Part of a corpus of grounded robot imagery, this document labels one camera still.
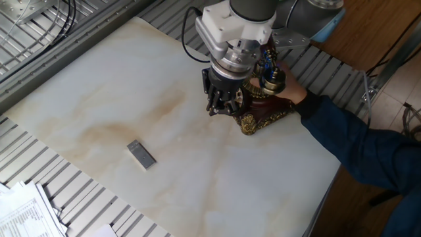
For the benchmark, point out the glossy marble pattern board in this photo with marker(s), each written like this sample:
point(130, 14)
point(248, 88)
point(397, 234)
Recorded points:
point(148, 98)

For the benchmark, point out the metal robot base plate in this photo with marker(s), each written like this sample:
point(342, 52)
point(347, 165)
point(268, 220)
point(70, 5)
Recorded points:
point(292, 41)

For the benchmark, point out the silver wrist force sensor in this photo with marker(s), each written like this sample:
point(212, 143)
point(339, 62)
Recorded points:
point(237, 61)

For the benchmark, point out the stack of printed paper sheets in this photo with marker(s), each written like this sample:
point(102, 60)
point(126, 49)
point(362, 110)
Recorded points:
point(26, 214)

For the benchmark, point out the antique red brass phone base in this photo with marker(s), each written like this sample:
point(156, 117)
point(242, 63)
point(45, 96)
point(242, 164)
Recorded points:
point(263, 110)

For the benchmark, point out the aluminium frame post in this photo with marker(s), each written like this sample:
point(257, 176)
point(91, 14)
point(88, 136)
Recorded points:
point(394, 62)

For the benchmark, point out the forearm in dark blue sleeve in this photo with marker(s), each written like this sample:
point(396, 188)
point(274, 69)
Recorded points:
point(361, 154)

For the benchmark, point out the white plastic wrist mount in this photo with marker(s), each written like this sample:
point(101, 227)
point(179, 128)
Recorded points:
point(230, 24)

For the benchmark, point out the metal bracket plate with holes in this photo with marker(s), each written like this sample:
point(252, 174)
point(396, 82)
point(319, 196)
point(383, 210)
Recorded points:
point(29, 8)

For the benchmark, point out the person's bare hand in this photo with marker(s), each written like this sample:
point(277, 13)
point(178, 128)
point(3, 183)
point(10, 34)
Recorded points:
point(294, 90)

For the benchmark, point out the grey robot arm, blue caps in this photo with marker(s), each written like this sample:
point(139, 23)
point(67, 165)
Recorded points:
point(253, 8)

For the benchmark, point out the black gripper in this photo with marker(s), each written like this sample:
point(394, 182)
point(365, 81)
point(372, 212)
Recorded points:
point(223, 84)

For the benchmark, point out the blank white paper sheet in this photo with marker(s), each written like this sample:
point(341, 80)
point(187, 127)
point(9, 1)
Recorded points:
point(102, 232)

